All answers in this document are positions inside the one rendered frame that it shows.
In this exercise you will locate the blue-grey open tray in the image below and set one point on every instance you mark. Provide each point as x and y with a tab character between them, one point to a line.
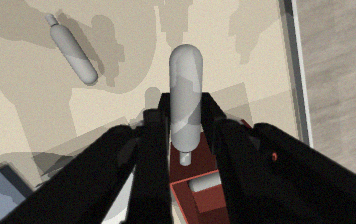
13	191

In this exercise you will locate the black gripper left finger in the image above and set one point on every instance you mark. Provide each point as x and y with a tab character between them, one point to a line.
84	190

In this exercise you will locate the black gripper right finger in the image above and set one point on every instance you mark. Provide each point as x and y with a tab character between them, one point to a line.
303	183

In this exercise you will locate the red open box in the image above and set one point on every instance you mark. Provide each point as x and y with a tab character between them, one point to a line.
203	207

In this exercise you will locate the grey gas cylinder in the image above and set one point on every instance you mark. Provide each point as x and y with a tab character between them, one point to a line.
185	77
204	182
71	50

